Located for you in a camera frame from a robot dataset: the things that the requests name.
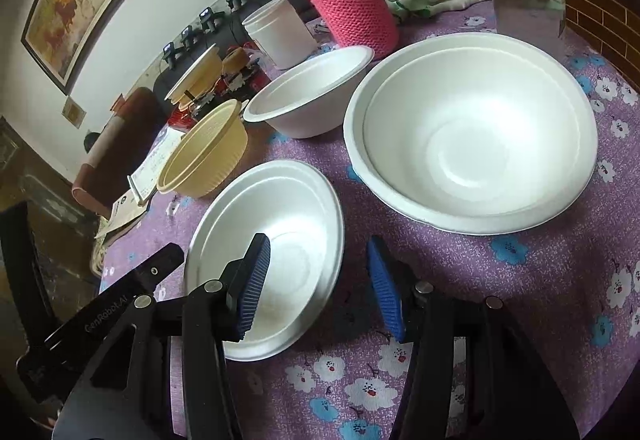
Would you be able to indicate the black chair back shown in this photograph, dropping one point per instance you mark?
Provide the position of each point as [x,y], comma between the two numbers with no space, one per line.
[22,250]

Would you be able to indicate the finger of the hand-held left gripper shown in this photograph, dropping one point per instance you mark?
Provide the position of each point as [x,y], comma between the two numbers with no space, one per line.
[112,307]

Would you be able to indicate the purple floral tablecloth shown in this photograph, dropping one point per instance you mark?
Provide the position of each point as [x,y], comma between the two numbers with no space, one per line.
[500,295]

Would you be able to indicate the deep white foam bowl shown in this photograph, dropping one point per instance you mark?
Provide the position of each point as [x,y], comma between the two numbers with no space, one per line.
[310,90]

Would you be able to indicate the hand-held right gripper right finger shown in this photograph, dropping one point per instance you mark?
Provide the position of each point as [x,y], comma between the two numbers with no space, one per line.
[385,290]

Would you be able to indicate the large white foam bowl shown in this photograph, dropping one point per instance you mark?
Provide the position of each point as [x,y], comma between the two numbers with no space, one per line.
[475,145]

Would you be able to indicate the small framed wall picture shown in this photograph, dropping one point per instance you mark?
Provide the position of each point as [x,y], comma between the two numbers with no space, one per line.
[73,113]

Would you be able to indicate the white paper booklet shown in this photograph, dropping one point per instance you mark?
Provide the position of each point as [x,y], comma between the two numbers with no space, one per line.
[120,215]
[152,165]

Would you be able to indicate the white plastic container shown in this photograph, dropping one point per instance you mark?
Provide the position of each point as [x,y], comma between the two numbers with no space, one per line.
[280,35]

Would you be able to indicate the lidded yellow plastic bowl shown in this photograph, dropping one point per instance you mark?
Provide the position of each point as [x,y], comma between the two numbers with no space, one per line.
[200,70]

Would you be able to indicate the shallow white foam bowl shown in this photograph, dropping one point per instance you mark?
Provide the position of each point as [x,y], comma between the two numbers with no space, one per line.
[295,220]

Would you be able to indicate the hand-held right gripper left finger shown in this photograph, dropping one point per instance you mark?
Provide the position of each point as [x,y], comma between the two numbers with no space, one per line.
[255,280]

